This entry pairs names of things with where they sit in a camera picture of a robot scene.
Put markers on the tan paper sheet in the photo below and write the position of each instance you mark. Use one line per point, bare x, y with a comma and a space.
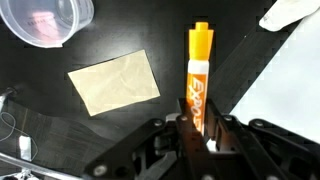
115, 83

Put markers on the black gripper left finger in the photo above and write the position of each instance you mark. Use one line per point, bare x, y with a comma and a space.
186, 143

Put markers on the clear plastic measuring cup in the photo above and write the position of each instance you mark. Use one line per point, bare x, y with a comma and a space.
43, 20

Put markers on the black cart table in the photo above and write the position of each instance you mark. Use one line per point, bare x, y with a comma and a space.
150, 26

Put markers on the crumpled white cloth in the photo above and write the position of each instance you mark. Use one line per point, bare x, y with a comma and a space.
286, 13

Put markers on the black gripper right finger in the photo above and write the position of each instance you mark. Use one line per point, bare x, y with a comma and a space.
240, 146

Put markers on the orange Expo marker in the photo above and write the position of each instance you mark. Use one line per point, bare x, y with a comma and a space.
199, 66

